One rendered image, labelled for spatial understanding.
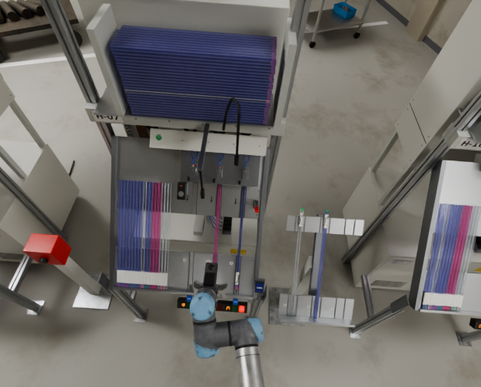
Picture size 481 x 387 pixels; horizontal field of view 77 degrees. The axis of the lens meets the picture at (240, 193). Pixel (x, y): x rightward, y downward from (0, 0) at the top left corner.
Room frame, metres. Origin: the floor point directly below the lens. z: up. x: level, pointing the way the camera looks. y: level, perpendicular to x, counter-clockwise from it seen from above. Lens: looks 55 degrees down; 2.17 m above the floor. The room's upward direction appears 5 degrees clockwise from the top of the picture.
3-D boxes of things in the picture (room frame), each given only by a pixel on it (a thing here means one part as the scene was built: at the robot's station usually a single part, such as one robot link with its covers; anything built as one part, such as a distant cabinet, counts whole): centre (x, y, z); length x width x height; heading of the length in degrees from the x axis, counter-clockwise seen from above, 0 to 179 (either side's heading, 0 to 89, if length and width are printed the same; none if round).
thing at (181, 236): (1.05, 0.24, 0.31); 0.70 x 0.65 x 0.62; 90
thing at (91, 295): (0.58, 0.95, 0.39); 0.24 x 0.24 x 0.78; 0
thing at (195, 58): (0.93, 0.18, 1.52); 0.51 x 0.13 x 0.27; 90
